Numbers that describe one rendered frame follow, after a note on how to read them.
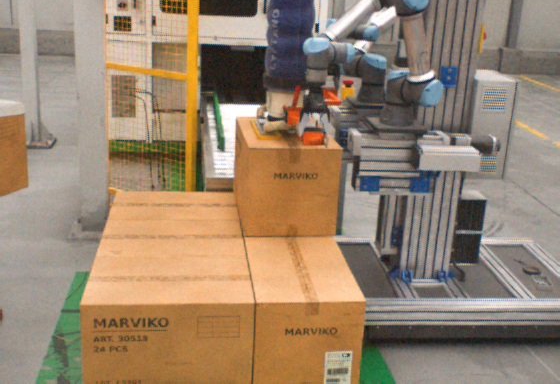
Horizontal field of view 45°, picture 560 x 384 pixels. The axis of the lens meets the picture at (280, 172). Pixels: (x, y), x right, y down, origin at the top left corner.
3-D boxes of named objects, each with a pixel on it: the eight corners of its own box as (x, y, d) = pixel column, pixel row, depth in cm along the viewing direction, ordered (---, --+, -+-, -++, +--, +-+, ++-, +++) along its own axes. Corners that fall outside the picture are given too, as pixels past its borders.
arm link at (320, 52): (335, 39, 245) (317, 40, 240) (333, 70, 248) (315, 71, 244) (322, 37, 251) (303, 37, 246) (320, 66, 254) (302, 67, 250)
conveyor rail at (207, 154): (199, 117, 579) (200, 95, 574) (205, 117, 580) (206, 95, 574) (204, 212, 360) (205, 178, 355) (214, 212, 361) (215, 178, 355)
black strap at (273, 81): (259, 78, 317) (259, 69, 316) (308, 79, 321) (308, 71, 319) (266, 87, 296) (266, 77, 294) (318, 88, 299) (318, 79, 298)
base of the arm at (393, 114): (408, 119, 308) (410, 97, 305) (417, 127, 293) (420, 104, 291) (375, 118, 306) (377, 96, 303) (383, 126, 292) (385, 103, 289)
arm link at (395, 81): (398, 97, 305) (401, 67, 301) (420, 103, 295) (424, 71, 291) (378, 99, 298) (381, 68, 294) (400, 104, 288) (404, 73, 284)
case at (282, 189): (233, 192, 351) (235, 116, 339) (309, 192, 358) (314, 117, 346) (245, 237, 294) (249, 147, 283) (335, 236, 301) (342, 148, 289)
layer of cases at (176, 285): (117, 263, 355) (116, 191, 343) (306, 262, 368) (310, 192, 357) (83, 405, 242) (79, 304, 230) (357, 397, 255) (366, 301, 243)
